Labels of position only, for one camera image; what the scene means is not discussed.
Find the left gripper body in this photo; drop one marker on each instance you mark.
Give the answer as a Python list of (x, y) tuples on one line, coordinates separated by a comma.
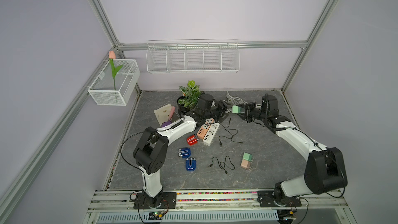
[(218, 110)]

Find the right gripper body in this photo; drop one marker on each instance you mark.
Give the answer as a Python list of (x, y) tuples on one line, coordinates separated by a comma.
[(250, 112)]

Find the green charger adapter top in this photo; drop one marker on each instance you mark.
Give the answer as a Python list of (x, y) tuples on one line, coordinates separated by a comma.
[(236, 109)]

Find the green charger adapter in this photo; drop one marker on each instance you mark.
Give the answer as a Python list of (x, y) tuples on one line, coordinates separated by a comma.
[(236, 109), (247, 157)]

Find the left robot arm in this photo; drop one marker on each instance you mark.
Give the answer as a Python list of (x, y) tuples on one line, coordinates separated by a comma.
[(151, 150)]

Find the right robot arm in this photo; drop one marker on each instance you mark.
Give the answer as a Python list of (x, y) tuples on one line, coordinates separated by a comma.
[(325, 169)]

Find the red electric shaver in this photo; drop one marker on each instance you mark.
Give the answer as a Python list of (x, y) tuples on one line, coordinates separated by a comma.
[(192, 140)]

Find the blue electric shaver upper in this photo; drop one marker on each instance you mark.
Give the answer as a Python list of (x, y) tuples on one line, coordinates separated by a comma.
[(184, 152)]

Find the blue electric shaver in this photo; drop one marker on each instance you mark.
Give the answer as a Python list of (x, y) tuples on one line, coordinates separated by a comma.
[(184, 152), (191, 164)]

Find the blue electric shaver lower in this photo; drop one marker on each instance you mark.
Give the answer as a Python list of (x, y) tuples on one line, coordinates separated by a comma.
[(191, 164)]

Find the orange power strip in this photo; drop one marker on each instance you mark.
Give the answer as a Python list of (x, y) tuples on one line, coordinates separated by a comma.
[(204, 128)]

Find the white power strip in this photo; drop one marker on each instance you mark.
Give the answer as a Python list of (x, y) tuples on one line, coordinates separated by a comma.
[(211, 133)]

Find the potted green plant black vase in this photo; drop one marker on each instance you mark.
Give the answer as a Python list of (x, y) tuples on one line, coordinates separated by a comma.
[(190, 96)]

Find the green charger adapter middle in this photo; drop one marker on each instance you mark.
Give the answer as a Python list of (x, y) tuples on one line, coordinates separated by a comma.
[(247, 157)]

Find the pink charger adapter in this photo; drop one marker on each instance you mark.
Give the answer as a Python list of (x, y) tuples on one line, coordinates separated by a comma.
[(245, 164)]

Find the artificial pink tulip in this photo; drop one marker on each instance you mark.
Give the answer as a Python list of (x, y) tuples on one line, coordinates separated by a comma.
[(114, 69)]

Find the white wire wall shelf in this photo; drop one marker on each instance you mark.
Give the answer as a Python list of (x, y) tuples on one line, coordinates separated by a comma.
[(193, 56)]

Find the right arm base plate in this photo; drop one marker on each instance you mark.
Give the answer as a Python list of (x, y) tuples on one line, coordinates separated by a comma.
[(268, 198)]

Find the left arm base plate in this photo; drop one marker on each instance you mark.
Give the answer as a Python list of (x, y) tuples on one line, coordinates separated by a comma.
[(166, 200)]

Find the white vented cable duct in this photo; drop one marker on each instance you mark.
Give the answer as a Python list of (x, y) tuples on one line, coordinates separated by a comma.
[(188, 217)]

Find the white mesh wall basket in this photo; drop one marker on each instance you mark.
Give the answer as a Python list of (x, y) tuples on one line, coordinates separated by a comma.
[(102, 88)]

